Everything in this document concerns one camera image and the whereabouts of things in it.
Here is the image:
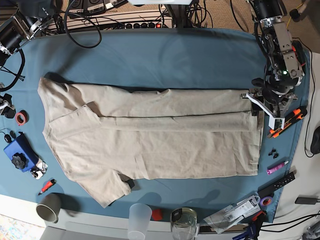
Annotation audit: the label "white small caster toy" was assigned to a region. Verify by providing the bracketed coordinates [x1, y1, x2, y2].
[30, 160, 48, 180]

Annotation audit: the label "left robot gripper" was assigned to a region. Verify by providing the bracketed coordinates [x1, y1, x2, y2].
[251, 75, 298, 117]

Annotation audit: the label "black perforated bar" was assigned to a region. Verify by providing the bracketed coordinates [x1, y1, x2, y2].
[257, 169, 297, 199]

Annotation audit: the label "purple glue tube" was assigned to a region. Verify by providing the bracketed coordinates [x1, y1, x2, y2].
[266, 160, 289, 176]

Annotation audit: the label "red small block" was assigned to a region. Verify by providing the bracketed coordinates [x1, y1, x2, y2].
[151, 208, 163, 221]

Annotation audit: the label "packaged item in plastic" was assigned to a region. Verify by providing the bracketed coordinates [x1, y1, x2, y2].
[204, 195, 261, 234]

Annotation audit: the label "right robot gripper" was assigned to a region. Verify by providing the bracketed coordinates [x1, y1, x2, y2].
[0, 93, 16, 119]

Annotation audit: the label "small black clips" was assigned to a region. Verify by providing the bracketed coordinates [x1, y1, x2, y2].
[268, 148, 279, 159]

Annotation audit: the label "power strip with red switch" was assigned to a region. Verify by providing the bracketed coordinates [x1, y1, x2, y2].
[124, 22, 169, 29]

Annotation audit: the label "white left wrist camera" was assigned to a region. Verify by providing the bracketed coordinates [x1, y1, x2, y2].
[240, 89, 292, 130]

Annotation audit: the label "purple tape roll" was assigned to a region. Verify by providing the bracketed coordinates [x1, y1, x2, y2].
[260, 196, 273, 207]

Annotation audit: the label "orange tape roll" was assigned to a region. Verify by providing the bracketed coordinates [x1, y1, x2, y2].
[15, 110, 29, 126]

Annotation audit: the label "translucent plastic cup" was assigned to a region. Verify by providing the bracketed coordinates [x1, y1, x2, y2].
[127, 203, 152, 240]

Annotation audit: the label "blue table cloth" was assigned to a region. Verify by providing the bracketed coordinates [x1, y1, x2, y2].
[0, 28, 304, 220]

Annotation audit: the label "blue box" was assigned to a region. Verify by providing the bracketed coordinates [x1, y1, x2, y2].
[4, 135, 39, 173]

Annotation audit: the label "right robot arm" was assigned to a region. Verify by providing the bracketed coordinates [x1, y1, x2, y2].
[0, 0, 59, 119]

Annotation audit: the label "black knob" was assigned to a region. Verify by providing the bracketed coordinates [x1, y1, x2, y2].
[11, 153, 27, 170]

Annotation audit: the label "red black small tool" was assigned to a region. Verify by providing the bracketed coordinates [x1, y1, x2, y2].
[37, 179, 56, 196]

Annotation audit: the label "orange black utility knife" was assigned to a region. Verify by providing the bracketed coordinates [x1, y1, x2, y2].
[267, 106, 308, 139]

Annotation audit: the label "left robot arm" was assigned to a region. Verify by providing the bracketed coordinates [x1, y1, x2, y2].
[248, 0, 306, 117]

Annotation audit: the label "grey mug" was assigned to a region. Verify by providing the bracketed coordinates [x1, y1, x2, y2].
[36, 193, 62, 224]

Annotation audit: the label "blue orange bar clamp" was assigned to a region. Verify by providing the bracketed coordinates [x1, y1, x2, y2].
[232, 210, 267, 240]

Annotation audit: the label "black zip ties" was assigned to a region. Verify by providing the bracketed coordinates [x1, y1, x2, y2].
[0, 66, 25, 81]

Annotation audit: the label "beige T-shirt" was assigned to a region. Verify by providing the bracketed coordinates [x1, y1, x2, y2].
[37, 78, 264, 207]

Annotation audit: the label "glass jar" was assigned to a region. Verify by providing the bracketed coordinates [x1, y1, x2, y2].
[170, 207, 198, 240]

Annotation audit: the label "orange black clamp tool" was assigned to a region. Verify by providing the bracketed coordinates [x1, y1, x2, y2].
[292, 40, 306, 67]

